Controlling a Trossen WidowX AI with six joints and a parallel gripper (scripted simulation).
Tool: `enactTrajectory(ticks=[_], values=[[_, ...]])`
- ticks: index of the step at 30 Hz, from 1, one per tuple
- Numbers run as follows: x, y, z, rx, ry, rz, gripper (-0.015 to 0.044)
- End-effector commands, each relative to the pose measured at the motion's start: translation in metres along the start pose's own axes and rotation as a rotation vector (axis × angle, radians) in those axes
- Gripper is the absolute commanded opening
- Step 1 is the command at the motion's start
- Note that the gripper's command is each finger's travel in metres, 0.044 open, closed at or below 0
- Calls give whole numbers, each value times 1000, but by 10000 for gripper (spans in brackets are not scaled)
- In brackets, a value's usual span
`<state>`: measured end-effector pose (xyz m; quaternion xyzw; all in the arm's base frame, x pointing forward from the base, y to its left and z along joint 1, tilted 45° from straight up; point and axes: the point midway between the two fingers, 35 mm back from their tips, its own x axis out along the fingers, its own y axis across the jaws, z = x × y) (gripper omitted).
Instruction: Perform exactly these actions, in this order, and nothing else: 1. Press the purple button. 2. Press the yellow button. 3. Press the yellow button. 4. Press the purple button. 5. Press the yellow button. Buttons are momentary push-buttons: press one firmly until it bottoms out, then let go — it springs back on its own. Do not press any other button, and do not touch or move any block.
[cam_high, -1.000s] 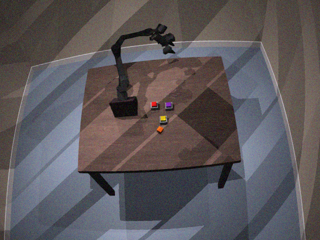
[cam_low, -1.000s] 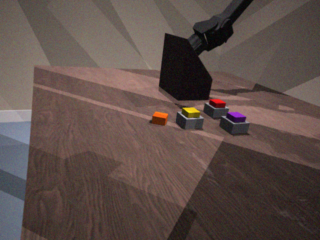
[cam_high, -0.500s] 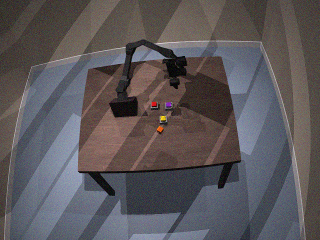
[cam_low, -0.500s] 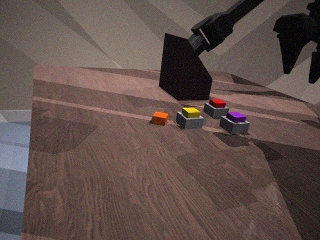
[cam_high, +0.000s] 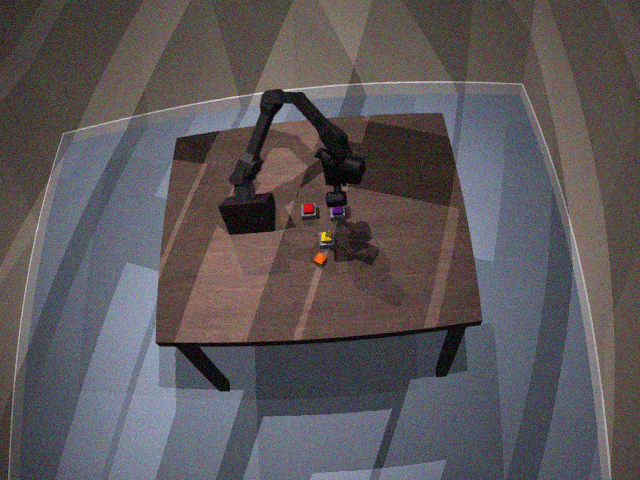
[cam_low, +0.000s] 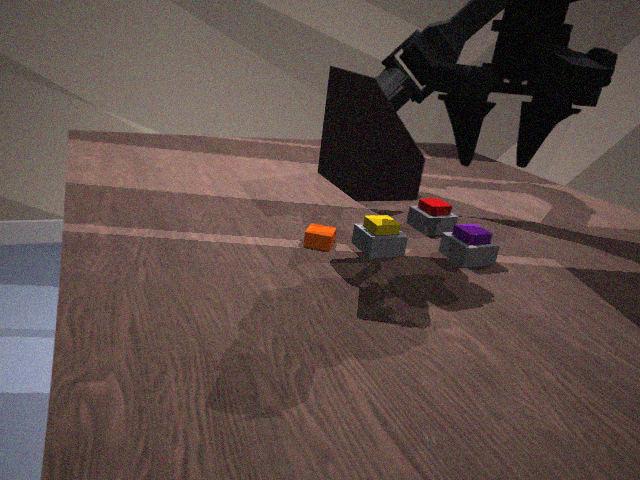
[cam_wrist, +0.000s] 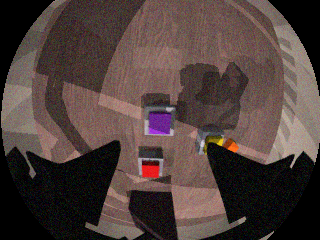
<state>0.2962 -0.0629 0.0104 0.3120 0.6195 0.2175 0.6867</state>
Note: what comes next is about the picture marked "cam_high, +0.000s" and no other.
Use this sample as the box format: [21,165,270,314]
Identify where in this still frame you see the yellow button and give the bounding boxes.
[319,231,335,249]

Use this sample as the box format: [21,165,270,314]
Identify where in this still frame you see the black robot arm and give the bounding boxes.
[229,89,366,202]

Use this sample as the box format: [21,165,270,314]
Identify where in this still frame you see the orange block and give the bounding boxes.
[313,252,327,267]

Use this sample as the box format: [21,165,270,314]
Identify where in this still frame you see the red button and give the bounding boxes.
[301,203,317,221]

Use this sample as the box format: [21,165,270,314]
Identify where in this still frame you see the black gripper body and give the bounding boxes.
[324,171,347,207]

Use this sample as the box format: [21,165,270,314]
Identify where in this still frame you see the purple button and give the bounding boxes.
[330,206,346,221]

